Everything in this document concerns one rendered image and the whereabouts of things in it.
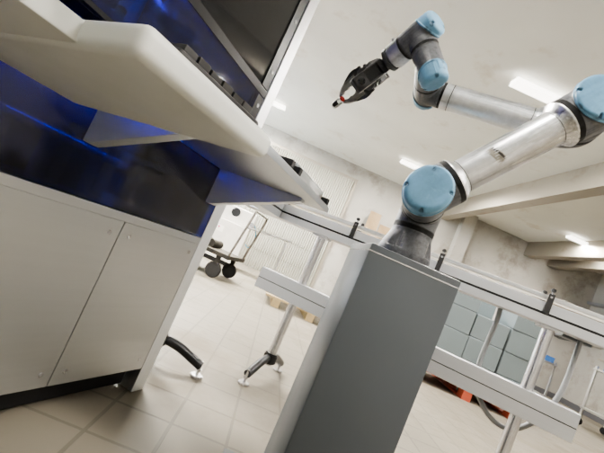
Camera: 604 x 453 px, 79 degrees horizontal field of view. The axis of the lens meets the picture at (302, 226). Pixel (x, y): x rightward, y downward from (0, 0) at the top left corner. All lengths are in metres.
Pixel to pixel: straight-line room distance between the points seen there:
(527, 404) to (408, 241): 1.15
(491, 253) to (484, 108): 8.97
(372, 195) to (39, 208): 8.37
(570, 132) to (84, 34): 0.95
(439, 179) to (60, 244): 0.91
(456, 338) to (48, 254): 3.89
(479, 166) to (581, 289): 10.55
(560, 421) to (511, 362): 2.69
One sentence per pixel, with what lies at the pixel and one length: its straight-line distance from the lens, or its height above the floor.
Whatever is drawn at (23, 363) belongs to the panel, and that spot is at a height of 0.17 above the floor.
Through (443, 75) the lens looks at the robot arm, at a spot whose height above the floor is 1.26.
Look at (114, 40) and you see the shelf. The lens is 0.36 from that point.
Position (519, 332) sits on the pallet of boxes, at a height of 0.88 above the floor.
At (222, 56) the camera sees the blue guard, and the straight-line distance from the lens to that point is 1.27.
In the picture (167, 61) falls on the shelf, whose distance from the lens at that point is 0.35.
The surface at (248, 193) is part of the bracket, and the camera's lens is 1.27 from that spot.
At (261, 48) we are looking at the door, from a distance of 1.45.
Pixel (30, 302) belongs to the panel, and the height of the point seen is 0.33.
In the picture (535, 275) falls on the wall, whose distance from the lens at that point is 10.71.
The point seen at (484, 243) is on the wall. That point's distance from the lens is 10.00.
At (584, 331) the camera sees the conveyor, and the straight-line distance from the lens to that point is 2.00.
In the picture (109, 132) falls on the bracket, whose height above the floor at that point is 0.77.
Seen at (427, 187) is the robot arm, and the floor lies 0.95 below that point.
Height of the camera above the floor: 0.68
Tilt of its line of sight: 4 degrees up
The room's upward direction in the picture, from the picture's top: 24 degrees clockwise
